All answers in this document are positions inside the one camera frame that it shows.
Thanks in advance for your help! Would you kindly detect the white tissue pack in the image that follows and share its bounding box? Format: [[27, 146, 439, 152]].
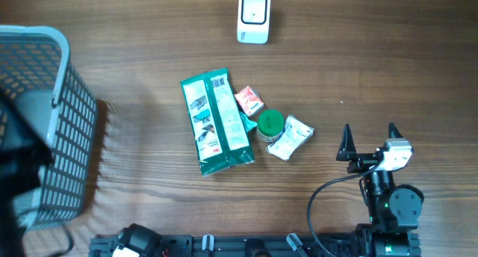
[[267, 114, 314, 161]]

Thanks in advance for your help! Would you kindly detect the green lid jar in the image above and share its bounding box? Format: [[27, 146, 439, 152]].
[[257, 109, 285, 143]]

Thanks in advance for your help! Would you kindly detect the teal wet wipes pack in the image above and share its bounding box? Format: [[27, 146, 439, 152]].
[[239, 111, 257, 133]]

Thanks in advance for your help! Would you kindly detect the red white small box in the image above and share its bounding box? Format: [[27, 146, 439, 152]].
[[235, 86, 264, 117]]

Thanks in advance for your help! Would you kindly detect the green 3M cloth package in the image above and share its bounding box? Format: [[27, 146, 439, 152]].
[[180, 68, 255, 176]]

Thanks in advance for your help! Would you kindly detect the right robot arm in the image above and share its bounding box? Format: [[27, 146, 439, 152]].
[[336, 123, 424, 256]]

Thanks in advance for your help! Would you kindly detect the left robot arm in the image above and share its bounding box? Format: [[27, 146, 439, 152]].
[[1, 94, 53, 256]]

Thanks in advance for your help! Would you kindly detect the white barcode scanner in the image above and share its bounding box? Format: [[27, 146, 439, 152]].
[[237, 0, 271, 44]]

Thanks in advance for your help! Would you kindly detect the grey mesh plastic basket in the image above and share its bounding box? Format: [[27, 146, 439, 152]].
[[1, 25, 98, 231]]

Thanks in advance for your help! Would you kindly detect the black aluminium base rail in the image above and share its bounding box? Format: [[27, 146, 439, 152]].
[[88, 235, 354, 257]]

